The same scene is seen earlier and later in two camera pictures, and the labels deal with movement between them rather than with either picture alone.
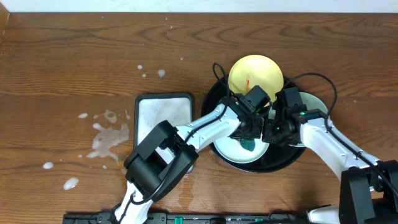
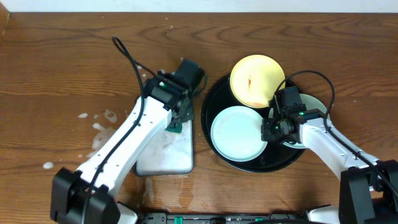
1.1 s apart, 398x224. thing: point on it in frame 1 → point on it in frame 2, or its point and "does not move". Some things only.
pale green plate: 311,101 does not move
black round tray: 277,155 does not move
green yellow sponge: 248,144 → 185,112
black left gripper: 249,134 → 185,109
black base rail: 194,219 does not move
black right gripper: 293,140 does not move
